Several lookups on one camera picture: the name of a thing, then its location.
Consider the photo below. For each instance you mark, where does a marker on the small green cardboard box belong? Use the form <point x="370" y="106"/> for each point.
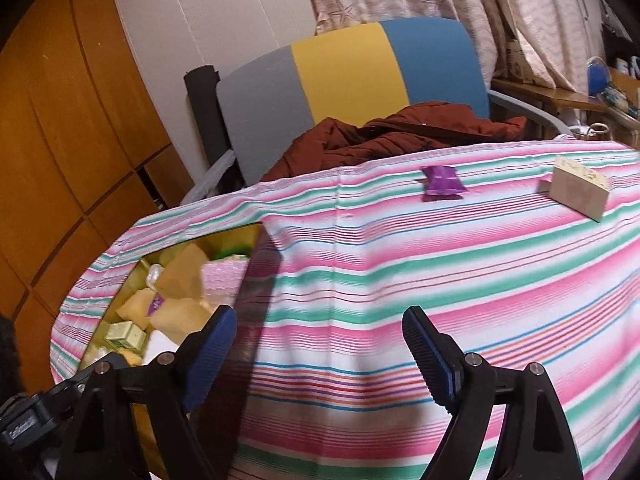
<point x="125" y="336"/>

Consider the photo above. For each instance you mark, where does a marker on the white soap block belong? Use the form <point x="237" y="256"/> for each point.
<point x="160" y="347"/>

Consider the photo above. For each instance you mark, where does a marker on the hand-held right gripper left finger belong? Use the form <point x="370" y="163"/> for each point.
<point x="215" y="350"/>

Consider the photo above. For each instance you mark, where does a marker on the green edged cracker packet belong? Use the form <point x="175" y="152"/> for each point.
<point x="240" y="250"/>

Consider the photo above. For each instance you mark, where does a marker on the wooden wardrobe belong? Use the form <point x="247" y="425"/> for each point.
<point x="75" y="135"/>

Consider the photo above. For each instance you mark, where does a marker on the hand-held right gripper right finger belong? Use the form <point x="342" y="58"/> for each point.
<point x="430" y="355"/>

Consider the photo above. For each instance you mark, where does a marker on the pink hair roller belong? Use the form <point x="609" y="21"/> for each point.
<point x="225" y="277"/>

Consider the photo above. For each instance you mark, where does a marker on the maroon quilted jacket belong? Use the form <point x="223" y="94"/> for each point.
<point x="375" y="140"/>

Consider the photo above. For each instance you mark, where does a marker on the small brown basket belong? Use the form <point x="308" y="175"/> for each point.
<point x="592" y="131"/>

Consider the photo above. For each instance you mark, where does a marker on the yellow sponge block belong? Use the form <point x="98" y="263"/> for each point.
<point x="180" y="270"/>
<point x="182" y="320"/>
<point x="137" y="306"/>

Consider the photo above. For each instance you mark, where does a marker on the striped pink green tablecloth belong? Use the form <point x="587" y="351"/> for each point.
<point x="400" y="260"/>

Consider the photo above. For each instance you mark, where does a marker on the white plastic bundle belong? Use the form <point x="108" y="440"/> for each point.
<point x="155" y="275"/>

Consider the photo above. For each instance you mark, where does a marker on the purple candy wrapper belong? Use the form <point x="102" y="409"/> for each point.
<point x="159" y="304"/>
<point x="442" y="182"/>

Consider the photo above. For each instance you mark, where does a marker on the printed cardboard box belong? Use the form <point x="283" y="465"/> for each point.
<point x="515" y="60"/>

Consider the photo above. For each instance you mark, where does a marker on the grey yellow blue chair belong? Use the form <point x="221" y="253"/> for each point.
<point x="350" y="75"/>

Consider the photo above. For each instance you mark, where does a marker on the wooden side table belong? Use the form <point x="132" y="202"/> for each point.
<point x="550" y="97"/>

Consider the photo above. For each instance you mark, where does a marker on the gold metal tin box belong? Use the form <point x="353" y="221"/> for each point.
<point x="220" y="240"/>

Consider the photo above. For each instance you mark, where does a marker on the black rolled mat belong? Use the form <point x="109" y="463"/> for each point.
<point x="202" y="110"/>

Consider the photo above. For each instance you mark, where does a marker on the tall cream cardboard box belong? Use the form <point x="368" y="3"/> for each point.
<point x="575" y="190"/>

